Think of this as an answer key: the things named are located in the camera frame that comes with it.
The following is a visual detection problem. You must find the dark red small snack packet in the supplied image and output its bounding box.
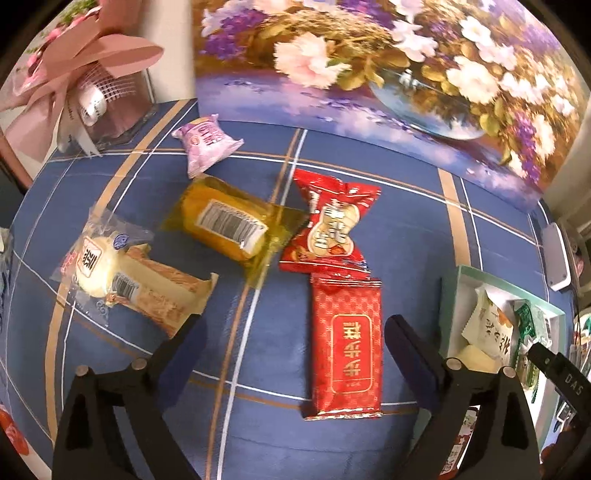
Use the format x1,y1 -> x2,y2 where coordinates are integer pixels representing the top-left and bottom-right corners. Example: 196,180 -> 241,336
445,406 -> 478,478

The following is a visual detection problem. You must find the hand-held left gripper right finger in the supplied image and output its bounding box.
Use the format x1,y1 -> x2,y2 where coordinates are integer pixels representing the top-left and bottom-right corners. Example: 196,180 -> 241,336
385,315 -> 541,480

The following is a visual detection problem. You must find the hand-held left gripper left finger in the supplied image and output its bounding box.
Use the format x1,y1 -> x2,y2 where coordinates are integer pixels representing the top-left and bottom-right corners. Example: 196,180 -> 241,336
52,316 -> 208,480

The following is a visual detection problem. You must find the red candy-shaped snack packet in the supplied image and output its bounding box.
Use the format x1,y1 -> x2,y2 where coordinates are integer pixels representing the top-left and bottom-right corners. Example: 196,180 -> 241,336
279,168 -> 382,278

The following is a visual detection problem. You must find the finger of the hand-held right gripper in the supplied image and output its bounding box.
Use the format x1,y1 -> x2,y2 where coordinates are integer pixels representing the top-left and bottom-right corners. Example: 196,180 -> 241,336
527,342 -> 561,377

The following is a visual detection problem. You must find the teal white shallow box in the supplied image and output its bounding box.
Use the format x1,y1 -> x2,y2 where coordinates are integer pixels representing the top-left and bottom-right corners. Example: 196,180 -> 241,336
438,264 -> 566,476

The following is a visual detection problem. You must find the yellow snack packet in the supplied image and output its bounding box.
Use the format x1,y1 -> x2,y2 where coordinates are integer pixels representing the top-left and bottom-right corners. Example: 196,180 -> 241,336
159,175 -> 308,289

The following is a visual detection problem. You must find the pink snack packet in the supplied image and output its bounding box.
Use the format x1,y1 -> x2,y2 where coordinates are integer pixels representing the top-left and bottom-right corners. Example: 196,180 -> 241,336
172,114 -> 244,180

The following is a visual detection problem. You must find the red rectangular snack packet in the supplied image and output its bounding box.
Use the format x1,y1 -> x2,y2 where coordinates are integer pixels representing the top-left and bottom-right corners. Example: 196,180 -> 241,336
302,272 -> 385,421

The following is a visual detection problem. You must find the dark green snack packet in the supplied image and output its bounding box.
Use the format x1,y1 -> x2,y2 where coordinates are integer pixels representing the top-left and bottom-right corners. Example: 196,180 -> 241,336
517,355 -> 541,402

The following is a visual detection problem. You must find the red white object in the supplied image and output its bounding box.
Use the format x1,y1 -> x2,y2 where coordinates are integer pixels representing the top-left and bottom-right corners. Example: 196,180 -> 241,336
0,404 -> 26,476

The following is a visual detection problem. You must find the clear packet white round cake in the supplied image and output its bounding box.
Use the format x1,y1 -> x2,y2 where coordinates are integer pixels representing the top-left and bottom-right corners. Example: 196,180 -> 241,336
50,203 -> 155,324

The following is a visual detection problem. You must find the blue plaid tablecloth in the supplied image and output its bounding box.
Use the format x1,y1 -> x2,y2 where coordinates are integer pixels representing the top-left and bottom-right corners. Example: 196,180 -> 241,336
0,99 -> 578,480

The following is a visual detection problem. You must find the beige pastry packet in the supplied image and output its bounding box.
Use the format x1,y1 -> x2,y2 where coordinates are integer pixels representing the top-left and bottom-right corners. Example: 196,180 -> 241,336
106,244 -> 219,340

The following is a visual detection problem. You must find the flower painting poster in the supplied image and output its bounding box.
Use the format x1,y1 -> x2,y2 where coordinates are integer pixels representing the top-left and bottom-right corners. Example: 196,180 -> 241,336
191,0 -> 587,213

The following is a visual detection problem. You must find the white snack packet black print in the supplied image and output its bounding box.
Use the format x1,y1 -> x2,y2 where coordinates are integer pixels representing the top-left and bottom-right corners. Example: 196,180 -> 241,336
462,284 -> 515,365

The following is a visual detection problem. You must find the pink flower bouquet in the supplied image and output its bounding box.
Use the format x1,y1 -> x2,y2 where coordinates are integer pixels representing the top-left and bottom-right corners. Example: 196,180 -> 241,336
0,0 -> 164,160

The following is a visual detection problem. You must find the pale green snack packet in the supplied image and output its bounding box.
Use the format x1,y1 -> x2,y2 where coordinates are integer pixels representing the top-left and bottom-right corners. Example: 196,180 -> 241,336
512,299 -> 555,352

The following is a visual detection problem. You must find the brown wooden furniture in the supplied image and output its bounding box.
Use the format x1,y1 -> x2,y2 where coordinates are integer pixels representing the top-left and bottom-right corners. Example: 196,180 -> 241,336
0,129 -> 35,195

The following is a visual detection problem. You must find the white power adapter box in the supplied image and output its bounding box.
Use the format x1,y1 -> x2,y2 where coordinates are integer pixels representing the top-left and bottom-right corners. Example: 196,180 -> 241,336
541,222 -> 573,291

